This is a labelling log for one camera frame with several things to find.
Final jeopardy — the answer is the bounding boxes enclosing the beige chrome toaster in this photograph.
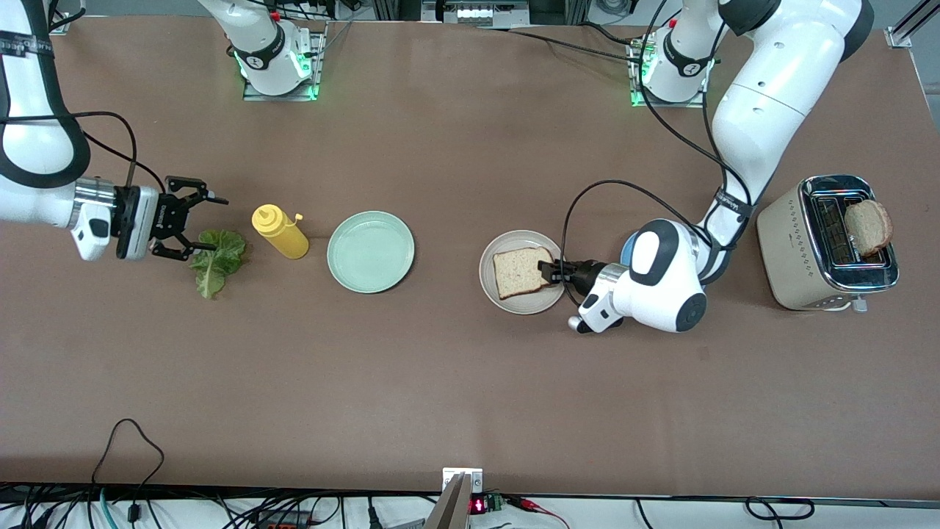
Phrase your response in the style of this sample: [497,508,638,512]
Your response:
[756,174,900,313]

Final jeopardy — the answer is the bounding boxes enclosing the green lettuce leaf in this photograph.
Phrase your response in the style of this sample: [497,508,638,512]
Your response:
[189,229,247,300]

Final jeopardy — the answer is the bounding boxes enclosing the mint green plate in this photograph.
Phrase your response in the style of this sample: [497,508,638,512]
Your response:
[327,211,416,295]

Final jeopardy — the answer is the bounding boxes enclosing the yellow mustard squeeze bottle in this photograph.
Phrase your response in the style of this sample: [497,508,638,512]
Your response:
[252,204,310,259]

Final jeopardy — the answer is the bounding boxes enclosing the blue plate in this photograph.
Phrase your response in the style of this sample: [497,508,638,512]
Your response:
[620,231,651,270]

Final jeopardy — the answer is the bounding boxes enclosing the grey device with lights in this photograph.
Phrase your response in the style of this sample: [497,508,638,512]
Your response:
[422,0,529,29]

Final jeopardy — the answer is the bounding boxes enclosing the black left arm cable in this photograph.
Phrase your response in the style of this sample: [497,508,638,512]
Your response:
[560,0,757,313]

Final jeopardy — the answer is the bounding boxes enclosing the red alligator clip lead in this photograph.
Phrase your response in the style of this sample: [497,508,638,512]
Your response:
[507,496,571,529]

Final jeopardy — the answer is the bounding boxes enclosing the grey metal camera bracket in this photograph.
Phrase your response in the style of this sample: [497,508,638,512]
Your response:
[424,467,485,529]

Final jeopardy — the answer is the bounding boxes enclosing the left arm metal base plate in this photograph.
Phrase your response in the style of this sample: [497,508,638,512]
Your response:
[628,37,710,109]

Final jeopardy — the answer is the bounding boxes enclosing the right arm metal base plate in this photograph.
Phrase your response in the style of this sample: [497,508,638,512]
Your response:
[242,21,328,102]

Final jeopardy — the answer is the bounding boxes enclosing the black cable across table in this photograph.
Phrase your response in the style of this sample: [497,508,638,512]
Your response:
[477,22,648,64]

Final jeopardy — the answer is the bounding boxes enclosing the beige plate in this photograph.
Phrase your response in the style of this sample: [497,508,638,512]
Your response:
[479,230,568,315]

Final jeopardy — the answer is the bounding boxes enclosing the thin black looped cable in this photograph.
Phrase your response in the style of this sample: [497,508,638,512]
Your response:
[92,419,166,526]

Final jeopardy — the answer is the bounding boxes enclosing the toasted bread slice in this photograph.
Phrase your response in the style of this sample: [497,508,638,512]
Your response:
[845,200,894,257]
[493,248,560,301]

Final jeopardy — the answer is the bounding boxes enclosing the black flat loop cable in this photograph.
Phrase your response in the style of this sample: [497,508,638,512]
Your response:
[745,497,816,521]

